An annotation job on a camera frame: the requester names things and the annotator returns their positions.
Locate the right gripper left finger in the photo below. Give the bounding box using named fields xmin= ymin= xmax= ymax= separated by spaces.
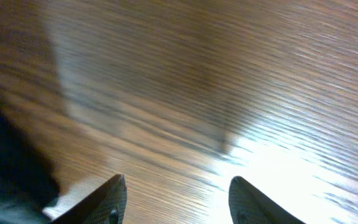
xmin=51 ymin=174 xmax=127 ymax=224

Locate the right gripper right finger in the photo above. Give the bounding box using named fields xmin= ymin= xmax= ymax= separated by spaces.
xmin=228 ymin=176 xmax=304 ymax=224

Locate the black t-shirt white lettering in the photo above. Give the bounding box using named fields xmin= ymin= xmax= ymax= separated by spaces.
xmin=0 ymin=110 xmax=60 ymax=224

